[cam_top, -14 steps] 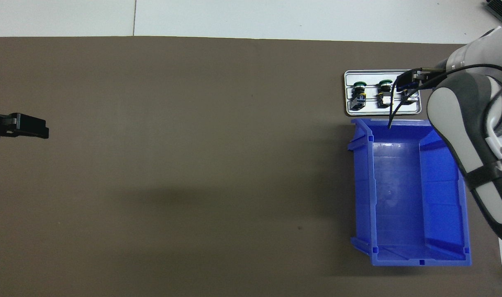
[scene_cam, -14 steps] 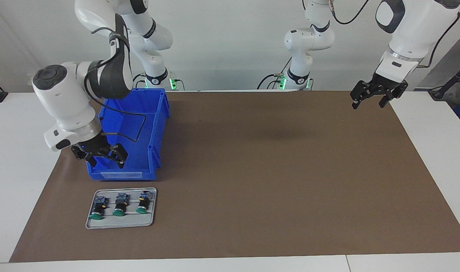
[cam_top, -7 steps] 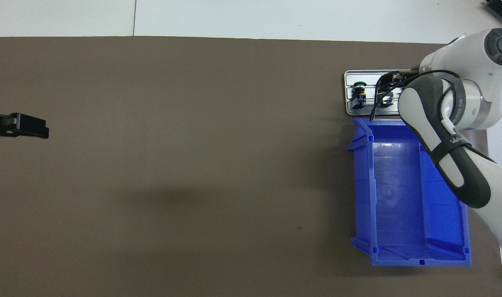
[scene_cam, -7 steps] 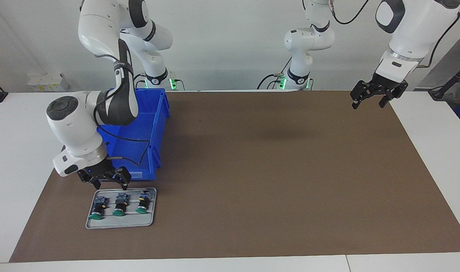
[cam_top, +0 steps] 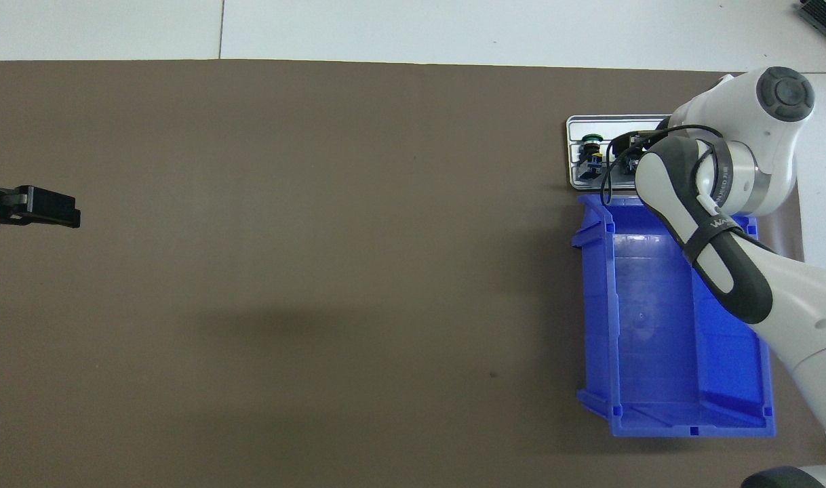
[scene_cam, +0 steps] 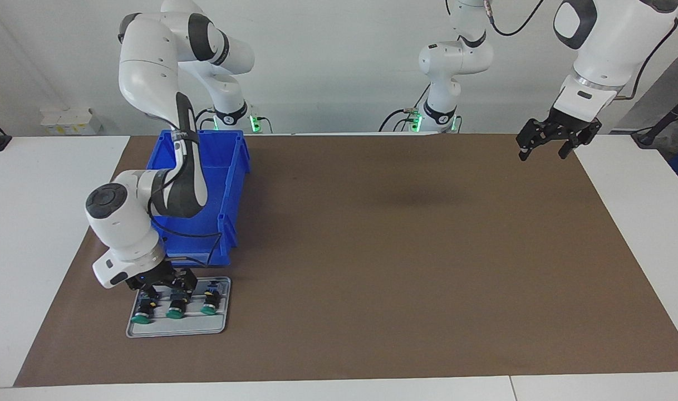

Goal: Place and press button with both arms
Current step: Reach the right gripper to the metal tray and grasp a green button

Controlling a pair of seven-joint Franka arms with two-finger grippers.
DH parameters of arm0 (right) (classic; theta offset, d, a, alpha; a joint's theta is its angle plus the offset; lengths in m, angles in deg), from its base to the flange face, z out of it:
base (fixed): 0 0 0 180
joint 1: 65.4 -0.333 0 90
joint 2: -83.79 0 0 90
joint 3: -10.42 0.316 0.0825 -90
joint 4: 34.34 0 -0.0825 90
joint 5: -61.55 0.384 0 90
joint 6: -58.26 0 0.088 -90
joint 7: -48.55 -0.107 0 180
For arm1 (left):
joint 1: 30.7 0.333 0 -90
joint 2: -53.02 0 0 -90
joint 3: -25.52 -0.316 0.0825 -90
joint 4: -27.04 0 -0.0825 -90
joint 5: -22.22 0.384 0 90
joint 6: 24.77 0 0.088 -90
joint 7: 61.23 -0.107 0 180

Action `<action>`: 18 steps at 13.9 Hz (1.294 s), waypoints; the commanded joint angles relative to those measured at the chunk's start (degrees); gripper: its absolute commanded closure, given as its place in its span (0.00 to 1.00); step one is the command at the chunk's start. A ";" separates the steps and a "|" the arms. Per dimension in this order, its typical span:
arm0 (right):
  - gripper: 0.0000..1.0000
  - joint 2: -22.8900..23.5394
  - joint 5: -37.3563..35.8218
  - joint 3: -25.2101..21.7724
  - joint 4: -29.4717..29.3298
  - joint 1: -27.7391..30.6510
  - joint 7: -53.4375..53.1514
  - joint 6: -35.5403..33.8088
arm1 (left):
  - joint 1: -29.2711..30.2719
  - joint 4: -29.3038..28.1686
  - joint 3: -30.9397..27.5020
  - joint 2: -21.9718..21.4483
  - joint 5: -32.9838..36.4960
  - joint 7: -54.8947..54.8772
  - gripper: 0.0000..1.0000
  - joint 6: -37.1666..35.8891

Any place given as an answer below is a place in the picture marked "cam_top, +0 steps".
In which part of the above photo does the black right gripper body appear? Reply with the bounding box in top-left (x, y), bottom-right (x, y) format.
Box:
top-left (627, 130), bottom-right (660, 158)

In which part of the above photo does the silver metal tray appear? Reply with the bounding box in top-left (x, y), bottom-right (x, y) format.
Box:
top-left (566, 114), bottom-right (673, 190)

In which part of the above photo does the blue plastic storage bin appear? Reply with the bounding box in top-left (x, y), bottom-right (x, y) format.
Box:
top-left (572, 195), bottom-right (776, 438)

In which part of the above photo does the brown table mat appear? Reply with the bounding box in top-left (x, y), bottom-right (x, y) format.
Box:
top-left (0, 60), bottom-right (826, 488)

